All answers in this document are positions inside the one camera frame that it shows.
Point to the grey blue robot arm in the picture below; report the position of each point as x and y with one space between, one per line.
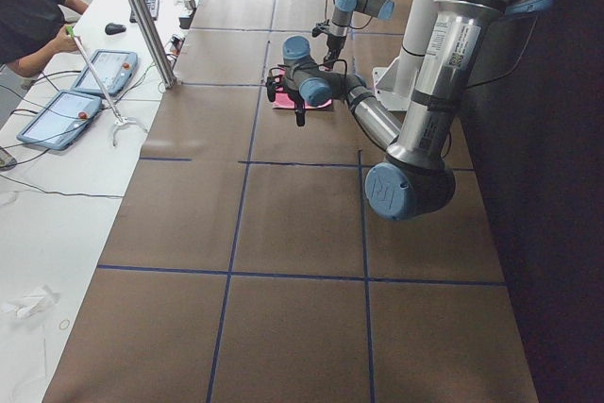
336 28
426 82

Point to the person's hand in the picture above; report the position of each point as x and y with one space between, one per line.
63 43

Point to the upper teach pendant tablet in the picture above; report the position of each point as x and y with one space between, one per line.
115 68

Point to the reacher grabber stick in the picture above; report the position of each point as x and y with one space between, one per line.
121 122

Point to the pink grey towel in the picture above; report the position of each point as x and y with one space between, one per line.
314 90

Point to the black computer mouse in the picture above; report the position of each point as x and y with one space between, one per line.
114 29

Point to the aluminium frame post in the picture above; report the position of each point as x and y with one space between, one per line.
153 42

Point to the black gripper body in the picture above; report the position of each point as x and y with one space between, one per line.
332 47
297 103

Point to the lower teach pendant tablet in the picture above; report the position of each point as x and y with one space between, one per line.
61 120

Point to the person in black shirt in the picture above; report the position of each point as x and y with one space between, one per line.
28 27

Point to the crumpled white tissue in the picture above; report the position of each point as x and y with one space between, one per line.
37 301

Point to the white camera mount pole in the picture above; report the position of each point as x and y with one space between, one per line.
393 85

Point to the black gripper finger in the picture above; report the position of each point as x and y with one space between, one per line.
300 117
329 62

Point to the teach pendant tablet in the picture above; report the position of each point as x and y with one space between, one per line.
115 68
61 120

